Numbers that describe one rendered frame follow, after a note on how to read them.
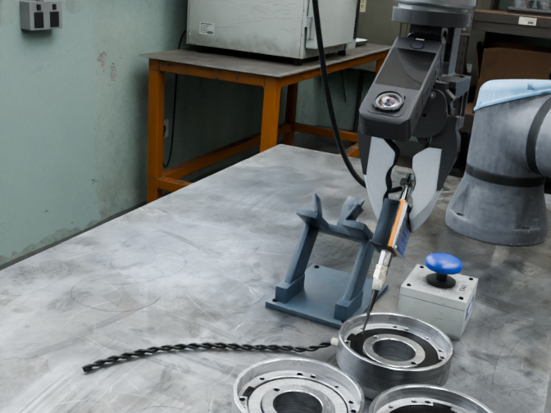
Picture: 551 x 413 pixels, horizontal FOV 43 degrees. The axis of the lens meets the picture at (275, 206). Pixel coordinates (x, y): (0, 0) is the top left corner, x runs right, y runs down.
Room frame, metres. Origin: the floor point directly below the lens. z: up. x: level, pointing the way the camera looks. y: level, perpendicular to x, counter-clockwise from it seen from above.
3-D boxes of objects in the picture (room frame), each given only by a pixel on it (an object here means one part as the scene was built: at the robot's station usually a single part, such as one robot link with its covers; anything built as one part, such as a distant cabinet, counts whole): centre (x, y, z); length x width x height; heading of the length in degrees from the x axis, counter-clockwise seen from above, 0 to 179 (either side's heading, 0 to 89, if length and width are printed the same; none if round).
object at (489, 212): (1.01, -0.34, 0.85); 0.15 x 0.15 x 0.10
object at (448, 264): (0.69, -0.19, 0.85); 0.04 x 0.04 x 0.05
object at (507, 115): (1.01, -0.35, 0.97); 0.13 x 0.12 x 0.14; 39
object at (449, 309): (0.70, -0.19, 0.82); 0.08 x 0.07 x 0.05; 156
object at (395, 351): (0.57, -0.12, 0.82); 0.10 x 0.10 x 0.04
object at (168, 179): (3.34, 0.00, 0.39); 1.50 x 0.62 x 0.78; 156
